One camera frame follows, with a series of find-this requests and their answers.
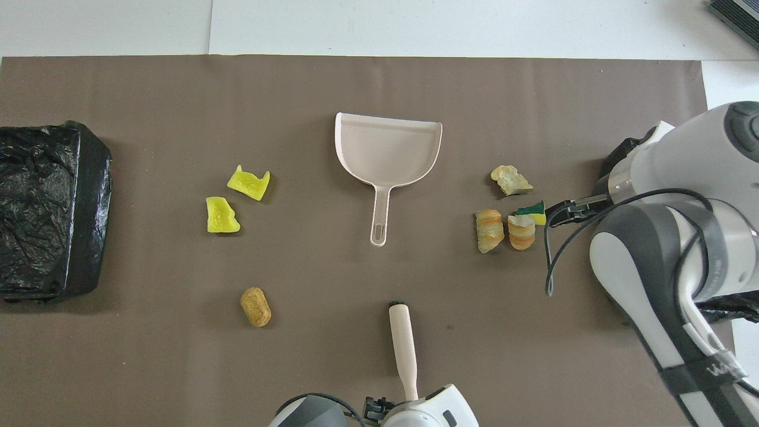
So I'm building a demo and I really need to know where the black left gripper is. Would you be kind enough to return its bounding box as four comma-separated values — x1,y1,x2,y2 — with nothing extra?
363,396,392,425

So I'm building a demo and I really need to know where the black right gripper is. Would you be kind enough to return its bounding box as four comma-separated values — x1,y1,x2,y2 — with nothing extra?
546,195,613,228

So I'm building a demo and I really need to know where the green and yellow sponge piece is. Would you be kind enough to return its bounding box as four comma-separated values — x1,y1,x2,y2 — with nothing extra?
515,200,547,227

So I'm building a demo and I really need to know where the beige hand brush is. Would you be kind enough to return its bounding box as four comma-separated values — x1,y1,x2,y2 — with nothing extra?
388,301,419,402

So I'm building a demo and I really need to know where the beige plastic dustpan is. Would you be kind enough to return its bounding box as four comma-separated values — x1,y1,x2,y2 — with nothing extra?
334,112,443,248

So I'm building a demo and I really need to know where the notched yellow sponge piece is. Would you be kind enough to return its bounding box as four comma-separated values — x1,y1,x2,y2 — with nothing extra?
227,165,271,202

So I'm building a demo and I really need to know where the black bag-lined bin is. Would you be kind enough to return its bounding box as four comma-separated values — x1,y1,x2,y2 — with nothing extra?
599,122,759,326
0,121,113,304

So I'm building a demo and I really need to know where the brown paper table mat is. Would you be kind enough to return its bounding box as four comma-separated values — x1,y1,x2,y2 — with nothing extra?
0,55,743,427

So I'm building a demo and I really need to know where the dark ribbed device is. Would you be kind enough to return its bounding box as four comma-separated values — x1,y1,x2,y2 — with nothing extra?
707,0,759,51

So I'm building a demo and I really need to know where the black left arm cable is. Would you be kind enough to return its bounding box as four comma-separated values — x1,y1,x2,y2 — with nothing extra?
274,391,367,427

